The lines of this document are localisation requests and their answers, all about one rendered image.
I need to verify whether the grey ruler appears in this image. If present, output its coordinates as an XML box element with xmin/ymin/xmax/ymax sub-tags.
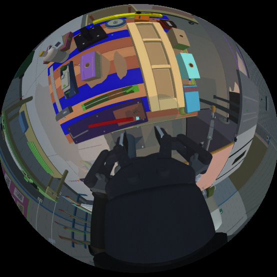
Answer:
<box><xmin>49</xmin><ymin>65</ymin><xmax>63</xmax><ymax>114</ymax></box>

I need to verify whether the red and black box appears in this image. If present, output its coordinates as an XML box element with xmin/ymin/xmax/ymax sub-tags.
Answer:
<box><xmin>159</xmin><ymin>19</ymin><xmax>178</xmax><ymax>29</ymax></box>

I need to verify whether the grey brace rod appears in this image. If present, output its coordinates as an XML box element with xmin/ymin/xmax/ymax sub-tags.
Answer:
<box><xmin>204</xmin><ymin>105</ymin><xmax>217</xmax><ymax>151</ymax></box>

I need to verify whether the black plate with lever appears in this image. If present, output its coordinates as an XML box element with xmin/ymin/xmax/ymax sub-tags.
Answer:
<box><xmin>73</xmin><ymin>24</ymin><xmax>109</xmax><ymax>53</ymax></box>

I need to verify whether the purple notice board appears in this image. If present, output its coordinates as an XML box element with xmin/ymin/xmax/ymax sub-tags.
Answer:
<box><xmin>0</xmin><ymin>163</ymin><xmax>30</xmax><ymax>220</ymax></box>

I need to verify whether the yellow bar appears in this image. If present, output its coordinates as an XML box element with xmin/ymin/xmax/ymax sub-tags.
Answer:
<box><xmin>92</xmin><ymin>12</ymin><xmax>164</xmax><ymax>25</ymax></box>

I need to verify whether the grey cabinet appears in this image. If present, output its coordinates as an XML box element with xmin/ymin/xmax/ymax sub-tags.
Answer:
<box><xmin>213</xmin><ymin>69</ymin><xmax>261</xmax><ymax>187</ymax></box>

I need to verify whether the grey small box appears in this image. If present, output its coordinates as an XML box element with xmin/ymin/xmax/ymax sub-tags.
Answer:
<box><xmin>55</xmin><ymin>105</ymin><xmax>74</xmax><ymax>122</ymax></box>

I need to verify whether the cyan block with hole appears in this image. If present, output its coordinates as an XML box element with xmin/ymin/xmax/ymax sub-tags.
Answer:
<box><xmin>175</xmin><ymin>52</ymin><xmax>201</xmax><ymax>80</ymax></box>

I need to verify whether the blue timber rack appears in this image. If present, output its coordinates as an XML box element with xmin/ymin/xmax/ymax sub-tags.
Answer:
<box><xmin>53</xmin><ymin>193</ymin><xmax>94</xmax><ymax>249</ymax></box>

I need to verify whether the olive shelf unit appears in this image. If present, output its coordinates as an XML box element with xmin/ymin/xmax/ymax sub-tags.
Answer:
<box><xmin>1</xmin><ymin>95</ymin><xmax>69</xmax><ymax>204</ymax></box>

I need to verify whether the dark purple plate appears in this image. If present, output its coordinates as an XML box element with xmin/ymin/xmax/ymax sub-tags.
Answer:
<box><xmin>66</xmin><ymin>97</ymin><xmax>149</xmax><ymax>145</ymax></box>

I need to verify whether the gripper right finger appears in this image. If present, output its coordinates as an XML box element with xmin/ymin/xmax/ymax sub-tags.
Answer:
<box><xmin>153</xmin><ymin>125</ymin><xmax>213</xmax><ymax>177</ymax></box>

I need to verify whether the blue-grey round disc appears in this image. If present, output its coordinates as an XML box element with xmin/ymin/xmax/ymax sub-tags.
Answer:
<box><xmin>105</xmin><ymin>18</ymin><xmax>127</xmax><ymax>30</ymax></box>

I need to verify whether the white bottle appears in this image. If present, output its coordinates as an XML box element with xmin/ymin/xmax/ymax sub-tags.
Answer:
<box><xmin>38</xmin><ymin>47</ymin><xmax>70</xmax><ymax>64</ymax></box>

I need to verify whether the red lever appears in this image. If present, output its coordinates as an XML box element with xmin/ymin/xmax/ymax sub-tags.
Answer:
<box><xmin>87</xmin><ymin>116</ymin><xmax>135</xmax><ymax>129</ymax></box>

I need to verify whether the light blue block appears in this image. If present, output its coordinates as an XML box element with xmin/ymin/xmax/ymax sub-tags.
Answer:
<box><xmin>182</xmin><ymin>85</ymin><xmax>201</xmax><ymax>114</ymax></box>

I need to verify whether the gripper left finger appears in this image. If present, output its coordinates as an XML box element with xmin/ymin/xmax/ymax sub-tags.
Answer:
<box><xmin>83</xmin><ymin>131</ymin><xmax>137</xmax><ymax>192</ymax></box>

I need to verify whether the salmon flap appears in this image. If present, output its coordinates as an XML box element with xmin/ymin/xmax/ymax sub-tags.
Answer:
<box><xmin>183</xmin><ymin>142</ymin><xmax>235</xmax><ymax>190</ymax></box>

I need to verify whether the dark blue switch box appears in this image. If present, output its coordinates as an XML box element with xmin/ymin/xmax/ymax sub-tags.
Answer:
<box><xmin>59</xmin><ymin>60</ymin><xmax>80</xmax><ymax>100</ymax></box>

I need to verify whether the green and brown strip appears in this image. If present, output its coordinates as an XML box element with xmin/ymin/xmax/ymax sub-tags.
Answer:
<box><xmin>80</xmin><ymin>84</ymin><xmax>140</xmax><ymax>112</ymax></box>

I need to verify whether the purple block with hole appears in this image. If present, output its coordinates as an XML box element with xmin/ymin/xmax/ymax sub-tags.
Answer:
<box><xmin>79</xmin><ymin>50</ymin><xmax>103</xmax><ymax>82</ymax></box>

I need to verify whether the maroon box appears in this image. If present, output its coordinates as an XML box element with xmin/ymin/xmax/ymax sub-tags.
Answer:
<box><xmin>59</xmin><ymin>31</ymin><xmax>75</xmax><ymax>52</ymax></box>

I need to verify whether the tan wooden nest rack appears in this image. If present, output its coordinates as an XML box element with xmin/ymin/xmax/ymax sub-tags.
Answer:
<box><xmin>126</xmin><ymin>21</ymin><xmax>185</xmax><ymax>113</ymax></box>

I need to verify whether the orange box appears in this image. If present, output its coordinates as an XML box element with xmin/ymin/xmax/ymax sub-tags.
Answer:
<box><xmin>133</xmin><ymin>14</ymin><xmax>151</xmax><ymax>23</ymax></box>

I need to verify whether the brown block with hole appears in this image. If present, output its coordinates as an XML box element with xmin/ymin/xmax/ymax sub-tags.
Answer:
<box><xmin>167</xmin><ymin>27</ymin><xmax>191</xmax><ymax>51</ymax></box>

